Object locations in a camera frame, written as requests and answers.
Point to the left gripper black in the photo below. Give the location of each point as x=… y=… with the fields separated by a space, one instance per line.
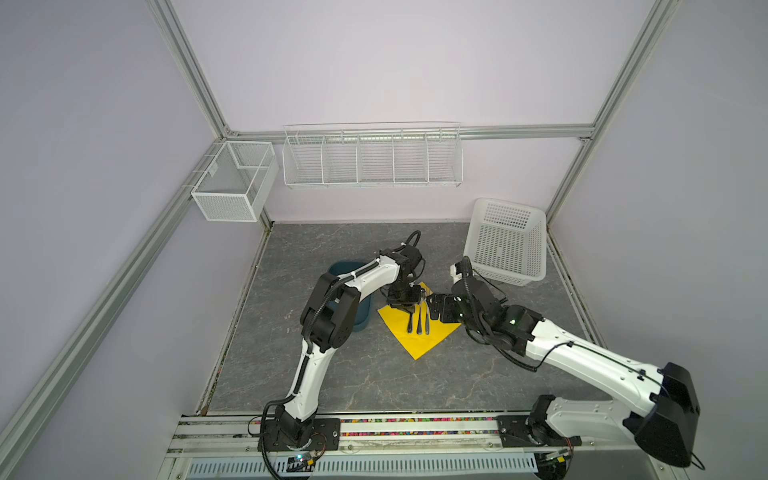
x=408 y=305

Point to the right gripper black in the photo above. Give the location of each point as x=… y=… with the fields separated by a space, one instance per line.
x=436 y=305

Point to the teal plastic tray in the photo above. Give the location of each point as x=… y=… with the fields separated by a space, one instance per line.
x=365 y=306

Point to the yellow paper napkin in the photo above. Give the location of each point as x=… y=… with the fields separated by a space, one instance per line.
x=416 y=345

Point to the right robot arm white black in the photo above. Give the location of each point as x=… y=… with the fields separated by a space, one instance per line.
x=655 y=407

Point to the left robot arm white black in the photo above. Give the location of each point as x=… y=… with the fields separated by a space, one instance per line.
x=328 y=318

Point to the white plastic perforated basket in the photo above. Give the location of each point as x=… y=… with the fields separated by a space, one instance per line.
x=507 y=242

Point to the white vent grille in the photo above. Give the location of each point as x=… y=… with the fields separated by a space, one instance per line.
x=342 y=466

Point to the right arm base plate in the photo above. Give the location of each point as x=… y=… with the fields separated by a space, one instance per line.
x=522 y=431

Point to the white wire wall shelf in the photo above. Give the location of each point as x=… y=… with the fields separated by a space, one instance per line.
x=378 y=154

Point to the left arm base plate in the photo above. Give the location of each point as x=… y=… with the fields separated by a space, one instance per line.
x=320 y=434

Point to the white mesh wall box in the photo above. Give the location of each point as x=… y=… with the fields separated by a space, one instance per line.
x=236 y=183

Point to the aluminium front rail frame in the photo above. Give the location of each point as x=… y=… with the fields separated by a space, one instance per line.
x=409 y=434

